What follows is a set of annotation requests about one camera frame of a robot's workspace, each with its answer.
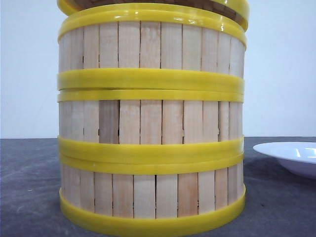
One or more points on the wooden steamer drawer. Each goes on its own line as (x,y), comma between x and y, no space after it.
(168,205)
(151,46)
(147,131)

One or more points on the woven bamboo steamer lid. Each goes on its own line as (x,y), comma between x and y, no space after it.
(237,10)

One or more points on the white plate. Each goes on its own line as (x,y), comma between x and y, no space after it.
(297,157)

